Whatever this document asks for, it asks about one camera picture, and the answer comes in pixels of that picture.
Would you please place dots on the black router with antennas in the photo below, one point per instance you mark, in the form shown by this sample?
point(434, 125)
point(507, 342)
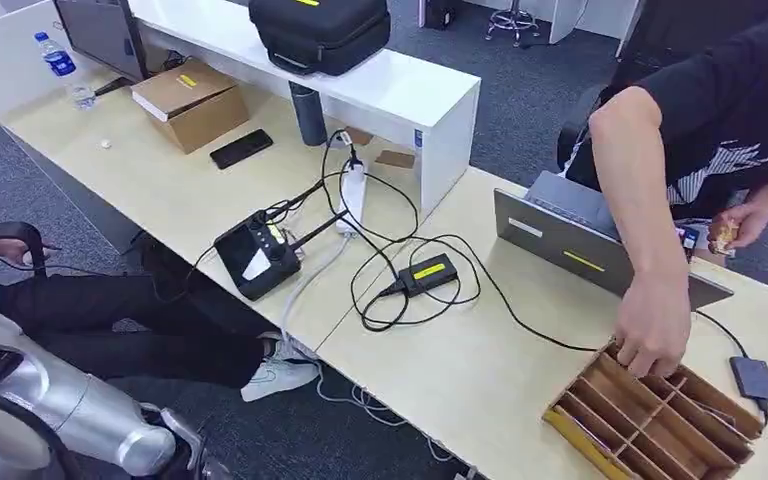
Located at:
point(255, 255)

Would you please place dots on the brown cardboard scrap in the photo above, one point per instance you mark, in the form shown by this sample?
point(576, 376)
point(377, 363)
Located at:
point(359, 136)
point(395, 159)

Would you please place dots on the wooden card box with dividers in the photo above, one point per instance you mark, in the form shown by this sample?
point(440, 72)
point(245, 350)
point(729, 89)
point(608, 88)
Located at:
point(656, 424)

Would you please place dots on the stack of cards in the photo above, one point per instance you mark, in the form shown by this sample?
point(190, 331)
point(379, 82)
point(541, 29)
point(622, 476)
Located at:
point(725, 237)

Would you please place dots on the person's right hand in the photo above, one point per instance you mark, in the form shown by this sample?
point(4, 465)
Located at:
point(652, 324)

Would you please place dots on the person's left hand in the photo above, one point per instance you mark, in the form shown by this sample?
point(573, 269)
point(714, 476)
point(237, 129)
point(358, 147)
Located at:
point(748, 222)

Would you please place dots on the dark computer monitor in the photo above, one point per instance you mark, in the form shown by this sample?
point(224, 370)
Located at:
point(99, 33)

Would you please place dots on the black floor box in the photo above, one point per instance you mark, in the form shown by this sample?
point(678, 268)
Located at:
point(438, 13)

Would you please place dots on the grey laptop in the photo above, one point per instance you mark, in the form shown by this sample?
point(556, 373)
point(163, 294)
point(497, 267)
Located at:
point(556, 242)

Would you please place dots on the black power adapter yellow label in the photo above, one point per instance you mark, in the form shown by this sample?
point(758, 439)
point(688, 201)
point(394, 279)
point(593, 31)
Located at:
point(427, 272)

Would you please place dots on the white desk shelf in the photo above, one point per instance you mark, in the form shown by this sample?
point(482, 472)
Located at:
point(384, 86)

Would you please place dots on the black smartphone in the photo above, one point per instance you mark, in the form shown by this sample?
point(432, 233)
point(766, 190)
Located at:
point(241, 149)

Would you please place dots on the clear water bottle blue label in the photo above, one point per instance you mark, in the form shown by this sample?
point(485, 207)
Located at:
point(60, 63)

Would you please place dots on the black carry bag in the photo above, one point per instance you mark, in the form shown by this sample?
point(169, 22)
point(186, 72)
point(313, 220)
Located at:
point(321, 30)

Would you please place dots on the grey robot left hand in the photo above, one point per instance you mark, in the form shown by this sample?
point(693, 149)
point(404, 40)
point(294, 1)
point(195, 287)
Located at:
point(188, 444)

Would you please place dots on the person in black shirt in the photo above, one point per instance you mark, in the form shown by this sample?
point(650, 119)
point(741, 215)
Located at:
point(708, 99)

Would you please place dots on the brown cardboard box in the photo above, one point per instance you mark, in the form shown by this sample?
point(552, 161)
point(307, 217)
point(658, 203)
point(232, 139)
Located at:
point(192, 104)

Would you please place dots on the white power strip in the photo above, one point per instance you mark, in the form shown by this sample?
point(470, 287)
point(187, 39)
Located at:
point(353, 195)

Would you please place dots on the seated person's hand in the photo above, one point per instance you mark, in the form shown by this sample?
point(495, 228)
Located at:
point(10, 250)

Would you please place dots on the grey usb hub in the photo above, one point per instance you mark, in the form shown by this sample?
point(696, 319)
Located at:
point(754, 379)

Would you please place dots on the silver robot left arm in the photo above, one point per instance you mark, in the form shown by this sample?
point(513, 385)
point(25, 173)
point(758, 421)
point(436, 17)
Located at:
point(92, 414)

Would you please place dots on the person in black trousers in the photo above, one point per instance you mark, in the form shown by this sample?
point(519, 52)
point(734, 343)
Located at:
point(145, 331)

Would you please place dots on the black chair armrest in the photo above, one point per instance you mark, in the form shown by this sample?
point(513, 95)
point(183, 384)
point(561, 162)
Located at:
point(10, 230)

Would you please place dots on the dark grey tumbler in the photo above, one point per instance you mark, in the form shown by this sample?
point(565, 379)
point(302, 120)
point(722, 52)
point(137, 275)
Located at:
point(308, 116)

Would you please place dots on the white partition panel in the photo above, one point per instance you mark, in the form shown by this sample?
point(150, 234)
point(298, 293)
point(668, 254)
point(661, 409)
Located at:
point(6, 60)

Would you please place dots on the chrome stool base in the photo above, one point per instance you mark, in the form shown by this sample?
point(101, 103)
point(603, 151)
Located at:
point(513, 20)

